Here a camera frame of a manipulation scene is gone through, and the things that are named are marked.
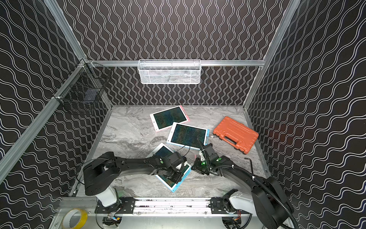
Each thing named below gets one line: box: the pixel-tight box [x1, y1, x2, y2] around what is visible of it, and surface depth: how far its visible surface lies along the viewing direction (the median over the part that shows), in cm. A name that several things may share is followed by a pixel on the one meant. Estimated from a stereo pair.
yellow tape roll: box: [61, 208, 89, 229], surface depth 71 cm
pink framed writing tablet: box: [149, 104, 191, 133], surface depth 115 cm
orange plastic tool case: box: [213, 116, 259, 155], surface depth 100 cm
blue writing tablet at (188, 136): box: [166, 122, 211, 151], surface depth 105 cm
